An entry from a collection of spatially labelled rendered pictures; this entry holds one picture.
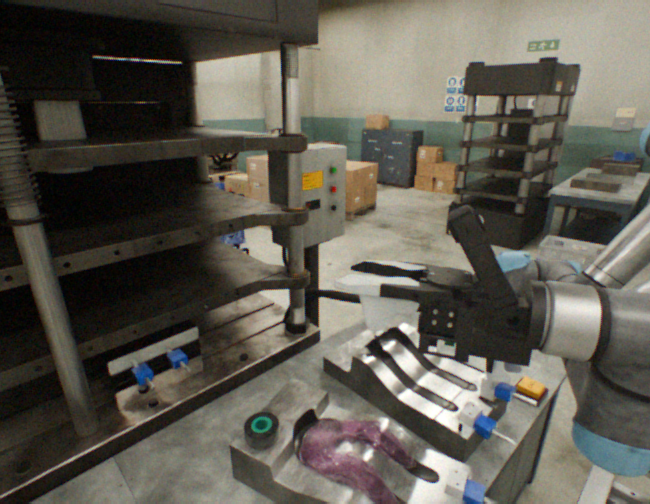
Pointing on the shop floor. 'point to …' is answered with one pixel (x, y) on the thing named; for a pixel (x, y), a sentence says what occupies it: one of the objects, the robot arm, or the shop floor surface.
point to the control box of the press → (330, 176)
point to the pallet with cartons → (360, 188)
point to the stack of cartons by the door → (434, 171)
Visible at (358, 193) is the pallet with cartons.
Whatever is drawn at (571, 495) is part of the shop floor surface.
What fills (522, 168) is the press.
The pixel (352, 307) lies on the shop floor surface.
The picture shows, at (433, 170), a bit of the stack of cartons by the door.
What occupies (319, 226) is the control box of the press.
